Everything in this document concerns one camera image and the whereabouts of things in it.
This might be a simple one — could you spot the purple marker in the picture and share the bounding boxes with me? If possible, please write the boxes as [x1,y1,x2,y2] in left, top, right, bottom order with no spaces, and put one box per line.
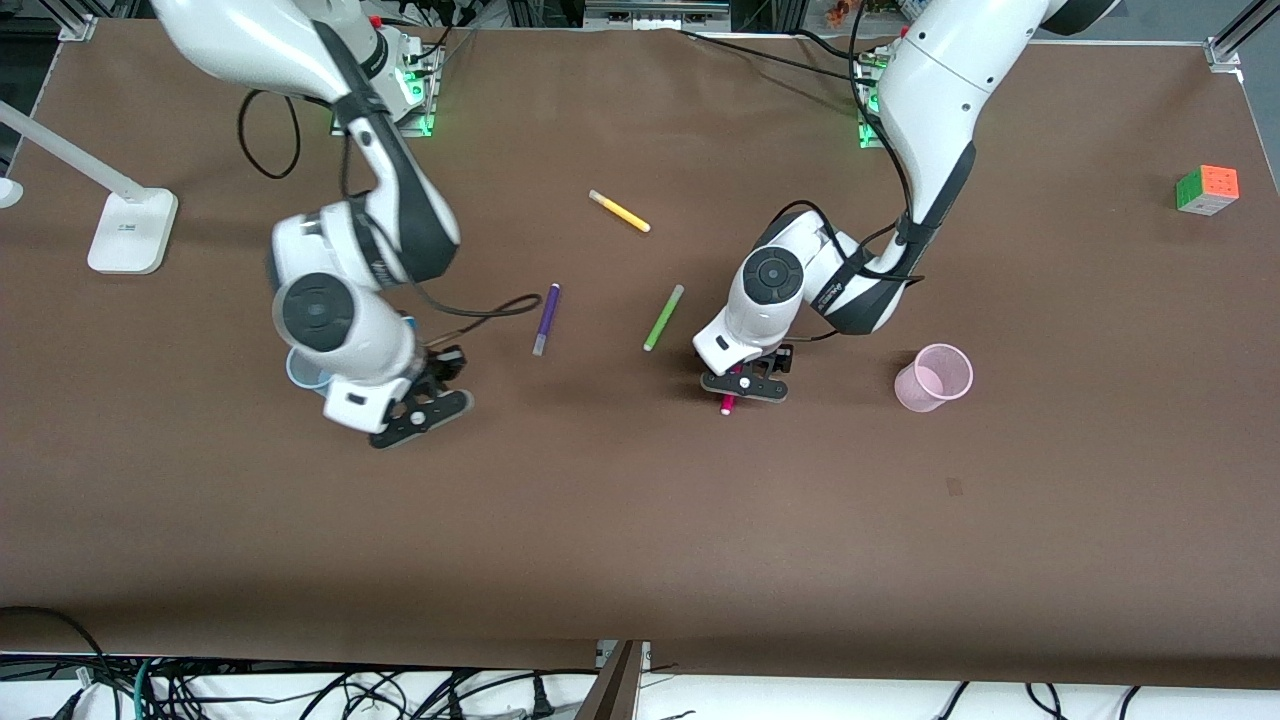
[532,283,562,357]

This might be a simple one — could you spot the green marker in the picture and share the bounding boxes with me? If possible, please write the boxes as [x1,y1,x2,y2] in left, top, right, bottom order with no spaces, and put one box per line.
[643,284,686,352]

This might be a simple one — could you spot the translucent pink plastic cup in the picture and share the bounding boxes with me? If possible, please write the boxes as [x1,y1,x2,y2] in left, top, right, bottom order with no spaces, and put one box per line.
[894,343,974,413]

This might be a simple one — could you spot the translucent blue plastic cup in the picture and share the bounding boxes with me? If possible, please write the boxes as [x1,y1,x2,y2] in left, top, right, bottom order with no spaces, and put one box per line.
[286,345,336,399]

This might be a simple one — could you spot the brown paper table cover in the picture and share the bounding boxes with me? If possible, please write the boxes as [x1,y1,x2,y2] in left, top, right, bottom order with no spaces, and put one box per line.
[0,20,1280,691]

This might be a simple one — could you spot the yellow marker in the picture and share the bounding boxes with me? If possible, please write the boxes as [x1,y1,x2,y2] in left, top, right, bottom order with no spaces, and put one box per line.
[589,189,652,234]

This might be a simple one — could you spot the white desk lamp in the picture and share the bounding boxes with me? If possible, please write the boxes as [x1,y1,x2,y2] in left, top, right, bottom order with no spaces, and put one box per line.
[0,100,179,274]

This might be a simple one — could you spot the dark table support beam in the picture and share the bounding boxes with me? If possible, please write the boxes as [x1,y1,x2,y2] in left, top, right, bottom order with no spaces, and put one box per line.
[575,640,646,720]

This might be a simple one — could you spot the colourful puzzle cube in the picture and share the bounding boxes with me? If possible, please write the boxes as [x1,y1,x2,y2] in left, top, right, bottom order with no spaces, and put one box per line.
[1176,165,1240,216]

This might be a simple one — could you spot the black left camera bracket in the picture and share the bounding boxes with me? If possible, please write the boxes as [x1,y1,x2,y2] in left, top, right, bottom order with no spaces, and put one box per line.
[700,370,791,403]

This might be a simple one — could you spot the black camera bracket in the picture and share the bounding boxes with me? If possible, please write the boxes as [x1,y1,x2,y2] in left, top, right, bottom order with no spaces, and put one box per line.
[370,388,473,448]
[700,370,791,403]

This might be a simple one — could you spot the black right camera bracket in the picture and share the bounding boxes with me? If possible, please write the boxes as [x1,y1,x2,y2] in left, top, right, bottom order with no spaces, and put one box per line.
[370,388,473,448]

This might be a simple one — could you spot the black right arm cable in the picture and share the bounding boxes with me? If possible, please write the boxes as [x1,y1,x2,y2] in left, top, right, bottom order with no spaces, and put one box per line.
[237,88,543,349]

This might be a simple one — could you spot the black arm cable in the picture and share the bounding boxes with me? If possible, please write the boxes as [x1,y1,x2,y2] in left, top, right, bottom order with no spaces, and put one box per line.
[237,88,543,349]
[770,0,926,341]

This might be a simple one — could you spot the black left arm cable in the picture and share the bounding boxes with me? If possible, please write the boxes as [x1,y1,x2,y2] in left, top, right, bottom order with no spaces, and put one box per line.
[770,0,926,341]

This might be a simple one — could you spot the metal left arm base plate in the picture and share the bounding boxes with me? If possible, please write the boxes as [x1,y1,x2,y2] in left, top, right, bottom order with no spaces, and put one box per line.
[857,50,887,149]

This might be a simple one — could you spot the thin black table cable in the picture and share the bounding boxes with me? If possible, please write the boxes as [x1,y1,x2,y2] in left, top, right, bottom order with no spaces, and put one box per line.
[680,28,883,81]
[790,27,873,61]

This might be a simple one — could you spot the silver aluminium rail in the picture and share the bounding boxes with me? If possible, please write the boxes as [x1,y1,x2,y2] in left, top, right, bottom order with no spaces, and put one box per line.
[583,0,731,31]

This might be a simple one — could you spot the thick black floor cable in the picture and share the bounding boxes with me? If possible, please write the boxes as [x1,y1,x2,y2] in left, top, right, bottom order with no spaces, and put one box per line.
[0,604,106,691]

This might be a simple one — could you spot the aluminium frame profile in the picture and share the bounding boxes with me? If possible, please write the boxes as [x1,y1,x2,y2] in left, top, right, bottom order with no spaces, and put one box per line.
[40,0,98,41]
[1205,0,1280,73]

